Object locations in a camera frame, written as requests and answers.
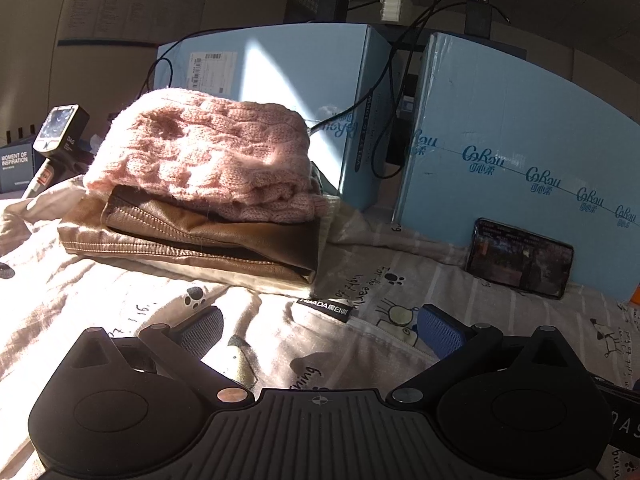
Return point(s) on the black power adapter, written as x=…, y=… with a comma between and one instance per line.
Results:
x=334, y=7
x=477, y=15

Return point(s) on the small light blue cardboard box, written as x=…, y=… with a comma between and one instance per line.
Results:
x=280, y=70

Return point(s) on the printed striped bed sheet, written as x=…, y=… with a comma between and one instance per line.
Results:
x=125, y=285

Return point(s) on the wall poster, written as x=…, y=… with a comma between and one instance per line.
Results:
x=125, y=0

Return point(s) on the white power strip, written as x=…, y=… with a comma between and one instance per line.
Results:
x=395, y=5

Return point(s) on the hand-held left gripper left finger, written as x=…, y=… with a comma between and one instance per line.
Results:
x=202, y=332

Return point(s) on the black handheld device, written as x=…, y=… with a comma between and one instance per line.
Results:
x=60, y=135

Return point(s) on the black smartphone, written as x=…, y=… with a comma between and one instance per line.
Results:
x=520, y=260

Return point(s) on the pink knitted sweater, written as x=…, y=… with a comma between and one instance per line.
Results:
x=210, y=150

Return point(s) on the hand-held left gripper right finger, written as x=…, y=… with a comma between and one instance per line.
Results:
x=440, y=331

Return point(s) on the large light blue cardboard box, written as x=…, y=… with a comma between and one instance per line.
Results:
x=500, y=110

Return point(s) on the brown leather jacket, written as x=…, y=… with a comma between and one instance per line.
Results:
x=200, y=232

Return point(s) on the dark blue printed box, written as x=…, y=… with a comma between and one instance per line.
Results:
x=17, y=165

